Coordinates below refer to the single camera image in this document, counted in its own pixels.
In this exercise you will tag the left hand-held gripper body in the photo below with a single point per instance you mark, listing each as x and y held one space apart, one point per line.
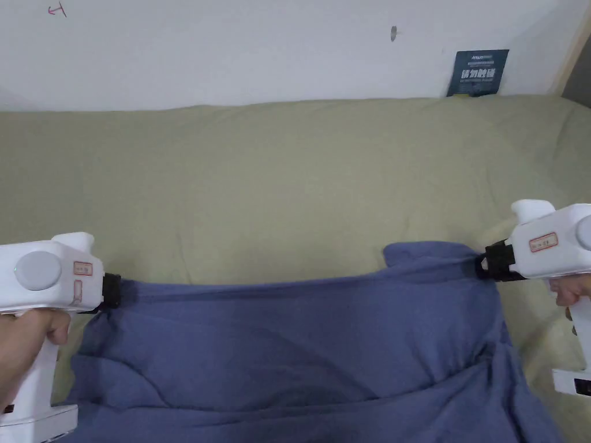
41 272

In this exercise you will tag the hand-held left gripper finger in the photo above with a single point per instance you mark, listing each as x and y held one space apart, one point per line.
117 290

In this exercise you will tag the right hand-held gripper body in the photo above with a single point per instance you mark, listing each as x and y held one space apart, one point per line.
549 244

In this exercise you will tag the person's left hand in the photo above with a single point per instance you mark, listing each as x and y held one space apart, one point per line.
27 341

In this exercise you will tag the dark blue printed card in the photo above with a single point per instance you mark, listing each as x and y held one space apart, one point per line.
478 73

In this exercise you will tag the person's right hand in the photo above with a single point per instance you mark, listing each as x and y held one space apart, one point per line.
572 290

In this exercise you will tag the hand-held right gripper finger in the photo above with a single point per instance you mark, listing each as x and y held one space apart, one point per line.
484 264

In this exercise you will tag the dark blue shirt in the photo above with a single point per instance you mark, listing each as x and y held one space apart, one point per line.
295 350

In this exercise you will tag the bed with pale green sheet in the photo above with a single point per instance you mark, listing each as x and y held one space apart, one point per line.
258 184

